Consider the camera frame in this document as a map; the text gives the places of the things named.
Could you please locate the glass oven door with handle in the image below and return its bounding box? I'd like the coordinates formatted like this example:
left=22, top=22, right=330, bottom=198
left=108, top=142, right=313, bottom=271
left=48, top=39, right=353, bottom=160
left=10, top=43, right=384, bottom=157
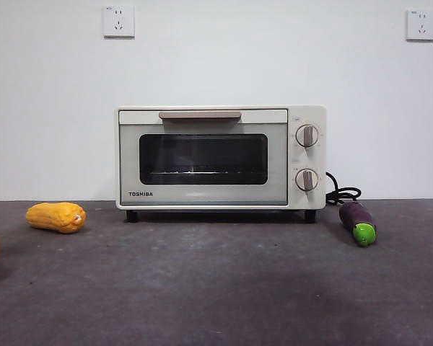
left=118, top=109, right=289, bottom=207

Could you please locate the beige round oven knob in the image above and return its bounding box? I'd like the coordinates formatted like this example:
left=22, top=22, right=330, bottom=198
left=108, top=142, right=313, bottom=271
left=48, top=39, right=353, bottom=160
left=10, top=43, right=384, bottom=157
left=295, top=124, right=320, bottom=148
left=294, top=168, right=320, bottom=192

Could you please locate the cream white toaster oven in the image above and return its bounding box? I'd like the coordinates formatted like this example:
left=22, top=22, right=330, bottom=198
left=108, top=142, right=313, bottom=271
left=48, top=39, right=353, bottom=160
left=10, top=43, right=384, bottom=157
left=115, top=105, right=328, bottom=224

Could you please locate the purple toy eggplant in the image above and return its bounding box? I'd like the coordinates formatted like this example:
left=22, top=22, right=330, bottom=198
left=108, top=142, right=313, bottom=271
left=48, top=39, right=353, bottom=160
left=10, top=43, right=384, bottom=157
left=338, top=201, right=377, bottom=248

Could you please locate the yellow toy corn cob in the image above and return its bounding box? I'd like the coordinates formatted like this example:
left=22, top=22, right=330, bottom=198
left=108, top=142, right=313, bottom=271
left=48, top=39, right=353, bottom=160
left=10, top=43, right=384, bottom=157
left=25, top=202, right=87, bottom=234

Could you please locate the metal wire oven rack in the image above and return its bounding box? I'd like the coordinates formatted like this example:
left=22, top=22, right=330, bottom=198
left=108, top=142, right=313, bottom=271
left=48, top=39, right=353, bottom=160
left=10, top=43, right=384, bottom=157
left=146, top=169, right=264, bottom=177

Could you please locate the black oven power cable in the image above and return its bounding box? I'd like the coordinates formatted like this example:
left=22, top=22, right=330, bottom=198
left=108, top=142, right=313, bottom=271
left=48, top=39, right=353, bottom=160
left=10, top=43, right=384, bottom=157
left=324, top=171, right=362, bottom=206

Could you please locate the white wall socket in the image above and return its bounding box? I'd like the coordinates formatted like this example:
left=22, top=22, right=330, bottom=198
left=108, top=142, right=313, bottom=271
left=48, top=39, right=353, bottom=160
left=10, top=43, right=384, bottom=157
left=406, top=9, right=433, bottom=43
left=102, top=5, right=136, bottom=40

